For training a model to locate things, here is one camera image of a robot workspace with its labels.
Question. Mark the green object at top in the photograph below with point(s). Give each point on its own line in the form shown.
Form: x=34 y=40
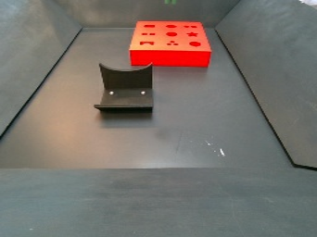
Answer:
x=173 y=2

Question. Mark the red shape sorter box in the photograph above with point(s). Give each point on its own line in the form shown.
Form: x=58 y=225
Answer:
x=171 y=43

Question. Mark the black curved holder bracket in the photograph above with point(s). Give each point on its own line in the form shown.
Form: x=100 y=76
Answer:
x=128 y=88

